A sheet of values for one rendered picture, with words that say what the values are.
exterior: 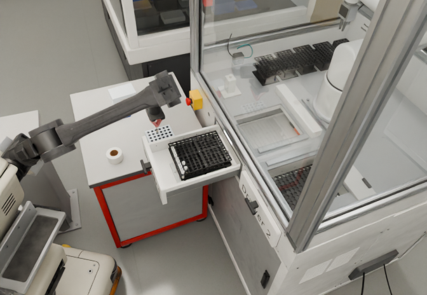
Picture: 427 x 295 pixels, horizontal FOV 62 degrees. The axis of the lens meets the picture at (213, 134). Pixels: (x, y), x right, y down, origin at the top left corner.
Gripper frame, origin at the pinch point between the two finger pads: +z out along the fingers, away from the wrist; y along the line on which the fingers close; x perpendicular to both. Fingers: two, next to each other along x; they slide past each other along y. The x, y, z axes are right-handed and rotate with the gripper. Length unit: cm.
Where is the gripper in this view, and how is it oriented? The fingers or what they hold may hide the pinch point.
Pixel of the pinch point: (156, 124)
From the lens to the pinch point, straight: 166.3
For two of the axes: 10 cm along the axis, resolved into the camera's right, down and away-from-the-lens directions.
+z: -0.3, 6.7, 7.4
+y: -4.0, -6.9, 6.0
